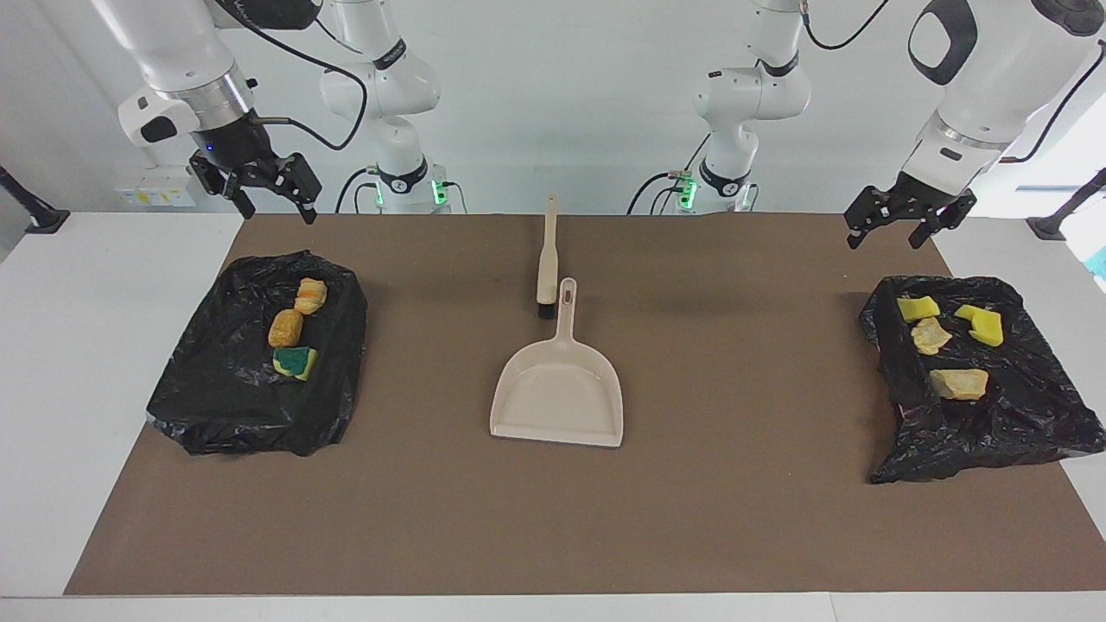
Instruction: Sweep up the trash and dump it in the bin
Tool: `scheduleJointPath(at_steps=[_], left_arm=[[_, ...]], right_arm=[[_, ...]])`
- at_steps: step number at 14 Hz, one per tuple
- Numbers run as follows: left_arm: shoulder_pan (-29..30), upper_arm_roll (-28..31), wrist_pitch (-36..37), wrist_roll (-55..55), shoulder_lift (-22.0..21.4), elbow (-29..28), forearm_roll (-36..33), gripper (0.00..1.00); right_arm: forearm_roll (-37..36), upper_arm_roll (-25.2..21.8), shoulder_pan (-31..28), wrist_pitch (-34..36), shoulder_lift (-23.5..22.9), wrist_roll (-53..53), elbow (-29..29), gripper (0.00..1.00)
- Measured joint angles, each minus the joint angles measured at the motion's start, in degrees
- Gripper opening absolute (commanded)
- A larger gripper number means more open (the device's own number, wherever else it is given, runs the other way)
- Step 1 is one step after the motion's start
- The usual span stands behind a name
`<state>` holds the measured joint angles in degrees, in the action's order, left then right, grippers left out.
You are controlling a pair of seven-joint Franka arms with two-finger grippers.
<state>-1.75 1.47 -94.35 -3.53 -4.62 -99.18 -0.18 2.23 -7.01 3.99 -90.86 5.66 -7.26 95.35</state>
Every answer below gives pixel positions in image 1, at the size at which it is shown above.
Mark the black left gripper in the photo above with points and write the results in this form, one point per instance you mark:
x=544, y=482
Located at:
x=924, y=197

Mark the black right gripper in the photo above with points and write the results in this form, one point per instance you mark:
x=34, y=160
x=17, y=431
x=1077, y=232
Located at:
x=235, y=147

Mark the toy croissant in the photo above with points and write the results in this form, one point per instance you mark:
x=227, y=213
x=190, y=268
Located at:
x=931, y=335
x=309, y=295
x=959, y=384

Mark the yellow green sponge piece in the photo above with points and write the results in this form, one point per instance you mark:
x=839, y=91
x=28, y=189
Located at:
x=295, y=363
x=983, y=326

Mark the brown toy bread roll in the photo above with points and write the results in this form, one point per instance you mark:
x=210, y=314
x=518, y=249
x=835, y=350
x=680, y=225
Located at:
x=286, y=328

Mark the beige hand brush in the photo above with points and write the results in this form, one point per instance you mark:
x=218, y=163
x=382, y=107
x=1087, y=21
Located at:
x=547, y=259

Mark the beige plastic dustpan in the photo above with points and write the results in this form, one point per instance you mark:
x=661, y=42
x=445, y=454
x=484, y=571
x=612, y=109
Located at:
x=557, y=397

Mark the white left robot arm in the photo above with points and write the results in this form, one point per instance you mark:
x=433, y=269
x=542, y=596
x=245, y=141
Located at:
x=752, y=95

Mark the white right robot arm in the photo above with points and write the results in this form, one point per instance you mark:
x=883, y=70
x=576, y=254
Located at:
x=389, y=86

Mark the black bag lined bin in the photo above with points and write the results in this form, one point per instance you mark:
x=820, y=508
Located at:
x=994, y=432
x=242, y=415

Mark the teal object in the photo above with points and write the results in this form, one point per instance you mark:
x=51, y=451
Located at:
x=1099, y=263

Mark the brown table mat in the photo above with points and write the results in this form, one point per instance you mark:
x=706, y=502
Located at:
x=553, y=536

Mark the white wall socket box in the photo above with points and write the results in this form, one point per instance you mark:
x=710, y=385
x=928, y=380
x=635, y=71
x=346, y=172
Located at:
x=160, y=186

